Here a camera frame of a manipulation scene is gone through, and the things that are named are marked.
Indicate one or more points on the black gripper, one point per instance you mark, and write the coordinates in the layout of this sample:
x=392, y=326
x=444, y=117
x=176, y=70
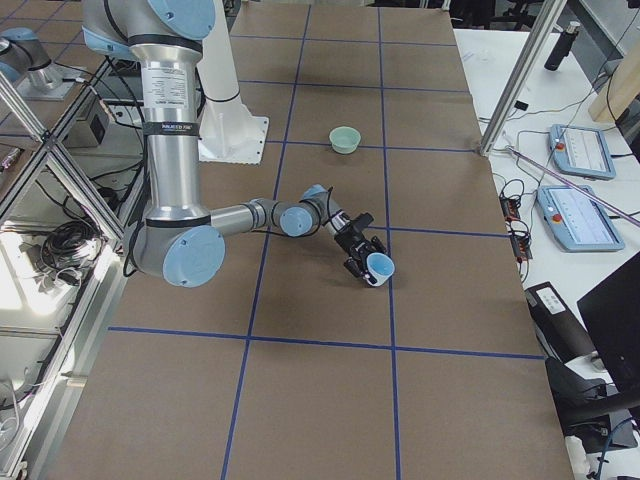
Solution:
x=346, y=241

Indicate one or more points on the light blue plastic cup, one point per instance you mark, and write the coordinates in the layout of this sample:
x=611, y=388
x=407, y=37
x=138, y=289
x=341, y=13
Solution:
x=379, y=267

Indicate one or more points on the pale green bowl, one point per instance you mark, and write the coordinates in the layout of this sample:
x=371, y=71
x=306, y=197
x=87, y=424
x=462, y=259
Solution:
x=344, y=139

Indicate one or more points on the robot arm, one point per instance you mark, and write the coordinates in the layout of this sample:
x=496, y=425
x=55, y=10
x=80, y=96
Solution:
x=22, y=54
x=193, y=112

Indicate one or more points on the reacher grabber stick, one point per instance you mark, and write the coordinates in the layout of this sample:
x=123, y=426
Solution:
x=594, y=198

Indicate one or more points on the blue teach pendant near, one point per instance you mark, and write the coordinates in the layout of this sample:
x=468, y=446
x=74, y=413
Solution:
x=576, y=223

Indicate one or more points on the blue teach pendant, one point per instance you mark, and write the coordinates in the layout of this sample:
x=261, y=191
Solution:
x=581, y=151
x=576, y=223

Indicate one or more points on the blue teach pendant far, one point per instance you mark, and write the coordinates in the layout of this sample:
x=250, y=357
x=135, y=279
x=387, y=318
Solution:
x=581, y=151

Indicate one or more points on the black monitor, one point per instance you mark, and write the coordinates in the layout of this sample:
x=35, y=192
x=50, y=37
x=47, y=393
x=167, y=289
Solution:
x=610, y=312

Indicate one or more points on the black bottle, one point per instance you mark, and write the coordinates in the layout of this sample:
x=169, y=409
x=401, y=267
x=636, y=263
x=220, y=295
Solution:
x=562, y=46

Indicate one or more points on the grey control box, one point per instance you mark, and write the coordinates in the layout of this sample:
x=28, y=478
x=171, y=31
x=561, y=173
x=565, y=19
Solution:
x=89, y=127

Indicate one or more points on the circuit board with wires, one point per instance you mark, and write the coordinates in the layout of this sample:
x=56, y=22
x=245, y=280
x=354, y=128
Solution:
x=518, y=230

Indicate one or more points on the white pedestal column base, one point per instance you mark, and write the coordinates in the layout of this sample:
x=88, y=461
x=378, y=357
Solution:
x=229, y=133

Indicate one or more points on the aluminium frame post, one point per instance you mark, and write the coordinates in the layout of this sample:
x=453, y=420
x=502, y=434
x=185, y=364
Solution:
x=543, y=25

